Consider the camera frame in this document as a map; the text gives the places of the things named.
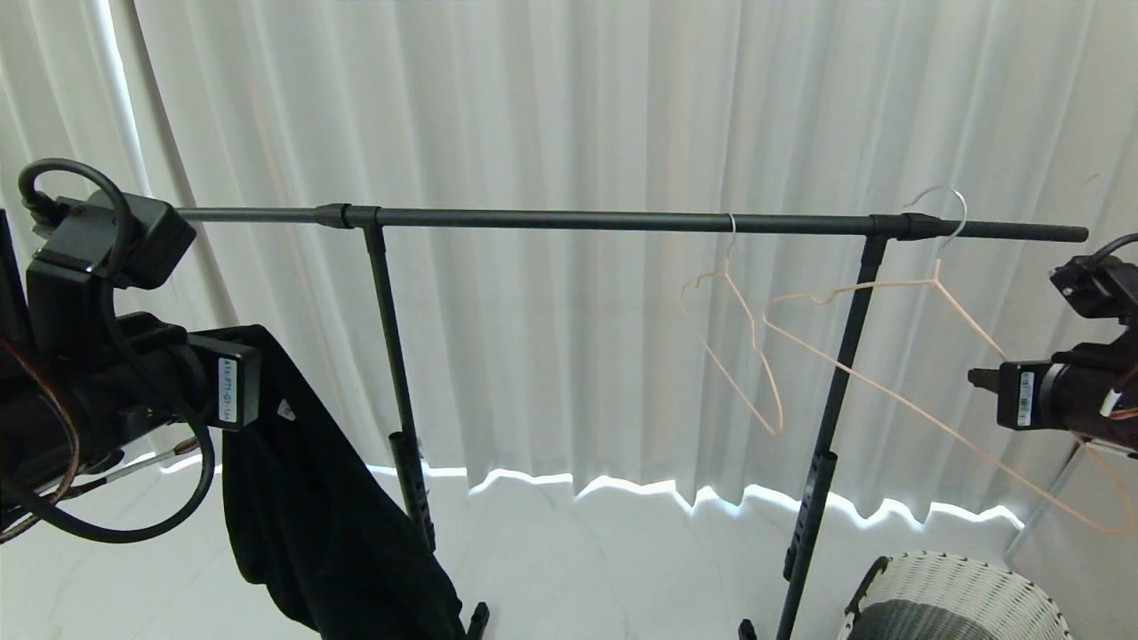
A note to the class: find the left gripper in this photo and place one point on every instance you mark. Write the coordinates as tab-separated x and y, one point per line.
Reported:
160	382

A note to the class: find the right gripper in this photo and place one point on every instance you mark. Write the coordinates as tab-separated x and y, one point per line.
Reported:
1067	396

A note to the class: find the pink clothes hanger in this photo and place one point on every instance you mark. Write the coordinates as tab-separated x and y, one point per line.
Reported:
729	370
889	395

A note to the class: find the black garment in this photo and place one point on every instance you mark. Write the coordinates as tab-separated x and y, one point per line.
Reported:
329	533

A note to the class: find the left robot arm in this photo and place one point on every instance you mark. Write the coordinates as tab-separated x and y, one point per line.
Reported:
11	284

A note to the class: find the white laundry basket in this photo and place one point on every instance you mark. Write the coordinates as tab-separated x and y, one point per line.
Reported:
969	582

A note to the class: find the black clothes rack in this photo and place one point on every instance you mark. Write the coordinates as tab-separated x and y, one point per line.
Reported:
622	219

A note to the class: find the white curtain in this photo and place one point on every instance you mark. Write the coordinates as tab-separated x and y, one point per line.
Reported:
578	89

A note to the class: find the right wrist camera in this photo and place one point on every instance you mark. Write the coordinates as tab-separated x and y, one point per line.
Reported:
1093	284

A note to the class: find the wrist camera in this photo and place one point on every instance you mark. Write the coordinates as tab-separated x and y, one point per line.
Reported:
1093	284
142	236

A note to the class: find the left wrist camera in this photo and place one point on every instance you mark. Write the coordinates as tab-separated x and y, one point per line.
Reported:
142	236

